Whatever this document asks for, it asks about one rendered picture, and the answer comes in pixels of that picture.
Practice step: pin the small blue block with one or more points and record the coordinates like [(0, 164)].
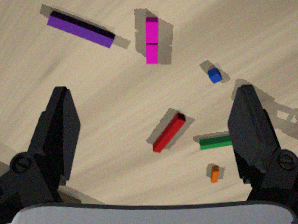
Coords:
[(214, 75)]

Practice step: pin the green rod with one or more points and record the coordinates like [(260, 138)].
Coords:
[(215, 142)]

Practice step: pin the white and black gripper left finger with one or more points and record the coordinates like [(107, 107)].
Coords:
[(35, 174)]

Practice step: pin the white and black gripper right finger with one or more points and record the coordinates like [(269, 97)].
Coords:
[(259, 157)]

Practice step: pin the red rod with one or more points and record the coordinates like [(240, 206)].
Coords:
[(169, 132)]

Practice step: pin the magenta rod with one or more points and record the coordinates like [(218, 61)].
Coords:
[(151, 53), (151, 29)]

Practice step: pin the orange rod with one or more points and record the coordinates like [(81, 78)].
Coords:
[(214, 174)]

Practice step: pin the purple rod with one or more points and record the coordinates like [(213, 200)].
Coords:
[(81, 29)]

